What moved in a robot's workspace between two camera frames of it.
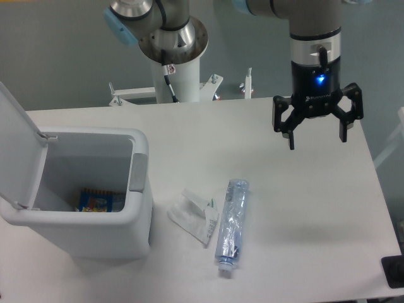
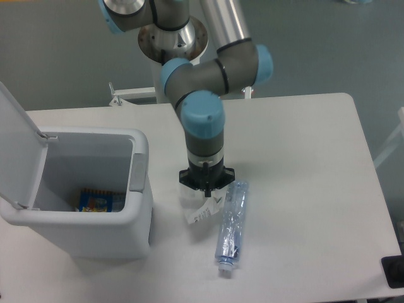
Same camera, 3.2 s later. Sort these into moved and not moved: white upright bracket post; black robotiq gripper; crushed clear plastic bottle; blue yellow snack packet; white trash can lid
Moved: black robotiq gripper
Not moved: white trash can lid; white upright bracket post; crushed clear plastic bottle; blue yellow snack packet
